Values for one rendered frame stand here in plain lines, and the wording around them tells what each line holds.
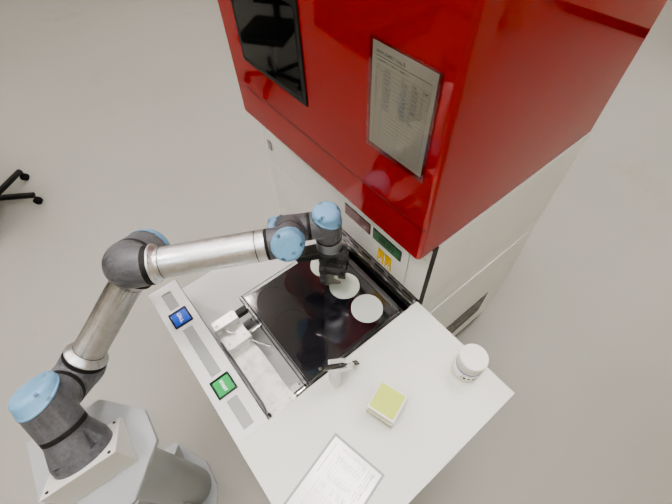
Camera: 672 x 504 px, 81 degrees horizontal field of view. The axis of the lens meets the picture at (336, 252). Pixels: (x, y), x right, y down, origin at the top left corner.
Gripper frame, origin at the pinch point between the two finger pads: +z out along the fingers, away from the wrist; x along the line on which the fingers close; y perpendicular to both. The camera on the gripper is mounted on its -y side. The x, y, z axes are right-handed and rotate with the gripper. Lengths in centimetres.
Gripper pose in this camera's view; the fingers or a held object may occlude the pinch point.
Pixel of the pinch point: (325, 281)
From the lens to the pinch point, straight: 130.0
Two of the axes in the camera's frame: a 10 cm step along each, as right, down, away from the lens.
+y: 9.8, 1.3, -1.3
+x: 1.8, -8.0, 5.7
